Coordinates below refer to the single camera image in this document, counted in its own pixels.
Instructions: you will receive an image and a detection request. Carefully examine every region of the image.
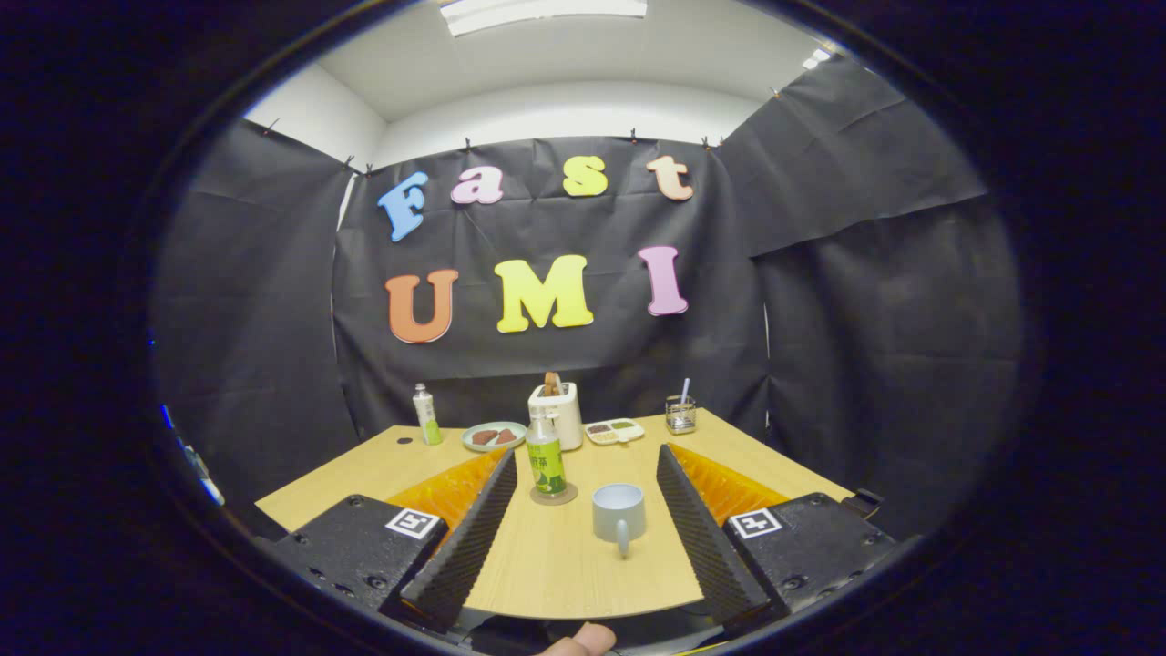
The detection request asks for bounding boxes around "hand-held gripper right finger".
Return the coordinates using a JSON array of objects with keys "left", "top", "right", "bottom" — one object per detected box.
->
[{"left": 656, "top": 444, "right": 898, "bottom": 630}]

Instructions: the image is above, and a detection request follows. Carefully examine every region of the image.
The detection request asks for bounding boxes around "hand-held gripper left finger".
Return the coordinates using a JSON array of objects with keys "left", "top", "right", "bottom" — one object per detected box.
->
[{"left": 271, "top": 446, "right": 518, "bottom": 631}]

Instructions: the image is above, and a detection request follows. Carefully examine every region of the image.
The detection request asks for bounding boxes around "grey cup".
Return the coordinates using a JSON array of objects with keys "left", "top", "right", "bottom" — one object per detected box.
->
[{"left": 592, "top": 483, "right": 648, "bottom": 559}]

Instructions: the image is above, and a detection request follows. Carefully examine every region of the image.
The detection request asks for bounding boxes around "green label juice bottle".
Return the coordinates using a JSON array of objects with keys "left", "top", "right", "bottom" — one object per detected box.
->
[{"left": 526, "top": 406, "right": 568, "bottom": 497}]

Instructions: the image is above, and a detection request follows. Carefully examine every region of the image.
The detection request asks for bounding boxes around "small white green bottle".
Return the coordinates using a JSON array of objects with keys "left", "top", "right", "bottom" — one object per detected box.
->
[{"left": 413, "top": 383, "right": 444, "bottom": 446}]

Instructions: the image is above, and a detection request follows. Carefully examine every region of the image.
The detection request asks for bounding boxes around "pale green plate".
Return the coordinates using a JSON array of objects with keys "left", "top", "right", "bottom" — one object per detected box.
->
[{"left": 461, "top": 421, "right": 528, "bottom": 453}]

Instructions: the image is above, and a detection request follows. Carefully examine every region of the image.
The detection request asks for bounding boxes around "wooden table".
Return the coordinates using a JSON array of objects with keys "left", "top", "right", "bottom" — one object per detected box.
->
[{"left": 255, "top": 410, "right": 857, "bottom": 620}]

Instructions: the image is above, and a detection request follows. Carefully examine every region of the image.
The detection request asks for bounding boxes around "white divided tray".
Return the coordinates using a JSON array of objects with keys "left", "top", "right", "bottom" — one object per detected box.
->
[{"left": 584, "top": 417, "right": 645, "bottom": 446}]

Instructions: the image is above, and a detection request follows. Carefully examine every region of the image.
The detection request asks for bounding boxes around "white toaster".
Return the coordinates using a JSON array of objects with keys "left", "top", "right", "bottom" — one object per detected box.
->
[{"left": 528, "top": 383, "right": 584, "bottom": 452}]

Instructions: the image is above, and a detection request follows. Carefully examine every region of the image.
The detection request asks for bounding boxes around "black backdrop cloth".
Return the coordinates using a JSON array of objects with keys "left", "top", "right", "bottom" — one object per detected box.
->
[{"left": 150, "top": 55, "right": 1026, "bottom": 538}]

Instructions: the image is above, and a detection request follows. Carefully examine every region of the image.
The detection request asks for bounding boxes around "long ceiling light panel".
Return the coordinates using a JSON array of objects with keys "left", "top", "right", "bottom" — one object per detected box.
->
[{"left": 440, "top": 0, "right": 649, "bottom": 37}]

